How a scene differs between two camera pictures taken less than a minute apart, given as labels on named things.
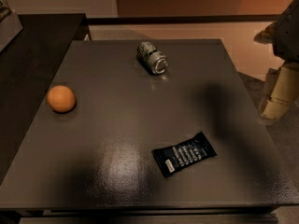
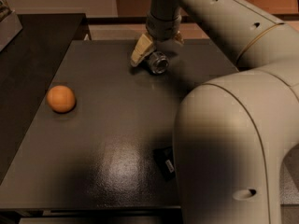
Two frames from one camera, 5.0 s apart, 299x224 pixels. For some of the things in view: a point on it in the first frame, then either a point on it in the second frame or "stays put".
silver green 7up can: x=151 y=59 stays put
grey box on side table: x=9 y=28 stays put
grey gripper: x=287 y=36 -> x=163 y=28
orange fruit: x=61 y=98 stays put
